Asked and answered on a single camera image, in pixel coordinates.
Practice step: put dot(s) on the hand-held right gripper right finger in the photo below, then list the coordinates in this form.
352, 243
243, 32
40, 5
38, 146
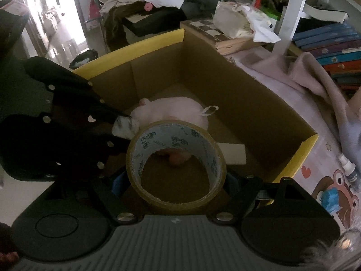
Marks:
231, 185

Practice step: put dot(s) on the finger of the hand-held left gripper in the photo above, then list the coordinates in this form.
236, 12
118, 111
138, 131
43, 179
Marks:
84, 146
84, 104

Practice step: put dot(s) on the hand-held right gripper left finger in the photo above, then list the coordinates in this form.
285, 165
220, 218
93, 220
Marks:
118, 185

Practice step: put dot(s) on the cream rectangular block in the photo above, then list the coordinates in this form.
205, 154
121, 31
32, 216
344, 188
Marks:
234, 153

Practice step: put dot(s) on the large brown tape roll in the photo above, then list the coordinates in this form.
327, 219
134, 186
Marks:
174, 135

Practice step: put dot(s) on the yellow cardboard box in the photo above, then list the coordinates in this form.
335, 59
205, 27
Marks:
253, 104

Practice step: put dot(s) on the pink pig plush toy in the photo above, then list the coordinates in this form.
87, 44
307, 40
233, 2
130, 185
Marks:
174, 108

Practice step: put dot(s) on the small white spray bottle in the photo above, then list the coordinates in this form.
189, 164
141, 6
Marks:
349, 172

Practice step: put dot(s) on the brown garment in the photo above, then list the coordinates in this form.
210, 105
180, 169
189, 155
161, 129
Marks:
115, 31

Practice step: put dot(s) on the pink checked printed tablecloth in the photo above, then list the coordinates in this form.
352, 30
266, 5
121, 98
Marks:
310, 158

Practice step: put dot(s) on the pile of clothes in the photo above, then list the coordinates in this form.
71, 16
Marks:
158, 19

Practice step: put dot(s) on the small pink toy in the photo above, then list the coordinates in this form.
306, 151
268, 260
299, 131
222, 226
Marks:
148, 6

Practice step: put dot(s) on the grey fluffy fabric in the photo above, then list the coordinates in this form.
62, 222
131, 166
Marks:
335, 251

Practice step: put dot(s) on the grey cloth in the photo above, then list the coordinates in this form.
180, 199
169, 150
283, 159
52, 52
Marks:
352, 135

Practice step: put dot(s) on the pale pink cloth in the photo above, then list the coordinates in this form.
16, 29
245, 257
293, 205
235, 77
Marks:
310, 70

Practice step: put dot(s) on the wooden chessboard box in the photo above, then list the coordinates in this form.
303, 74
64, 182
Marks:
208, 29

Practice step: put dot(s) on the dark green garment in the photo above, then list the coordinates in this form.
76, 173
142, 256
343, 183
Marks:
200, 2

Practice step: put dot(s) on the row of leaning books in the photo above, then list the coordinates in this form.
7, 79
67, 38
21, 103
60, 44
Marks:
332, 50

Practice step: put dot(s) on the white bookshelf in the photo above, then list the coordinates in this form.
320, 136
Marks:
290, 14

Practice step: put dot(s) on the thick dark book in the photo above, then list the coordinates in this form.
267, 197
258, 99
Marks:
324, 14

